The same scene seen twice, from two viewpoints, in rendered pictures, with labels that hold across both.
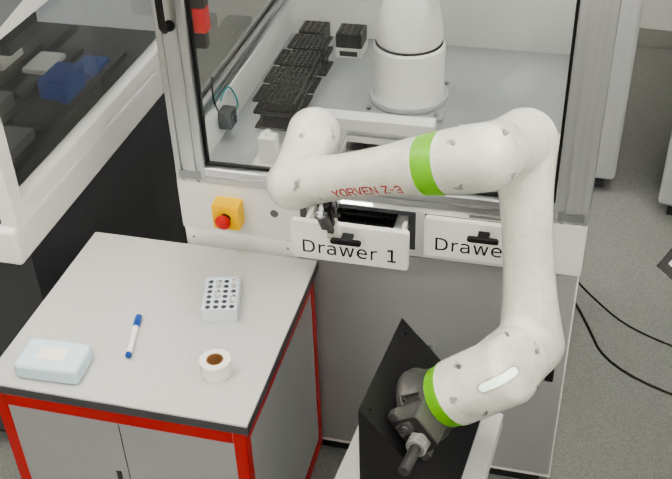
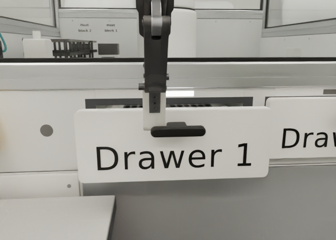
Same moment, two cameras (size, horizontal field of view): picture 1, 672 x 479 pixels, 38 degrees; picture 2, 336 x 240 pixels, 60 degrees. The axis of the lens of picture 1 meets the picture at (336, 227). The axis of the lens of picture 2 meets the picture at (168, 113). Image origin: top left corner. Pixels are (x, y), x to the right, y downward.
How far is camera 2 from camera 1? 1.96 m
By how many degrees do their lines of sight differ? 28
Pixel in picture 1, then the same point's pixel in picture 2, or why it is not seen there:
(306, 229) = (103, 126)
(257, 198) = (19, 107)
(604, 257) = not seen: hidden behind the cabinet
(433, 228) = (281, 114)
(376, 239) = (221, 127)
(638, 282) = not seen: hidden behind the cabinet
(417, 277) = (250, 198)
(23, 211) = not seen: outside the picture
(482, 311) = (328, 232)
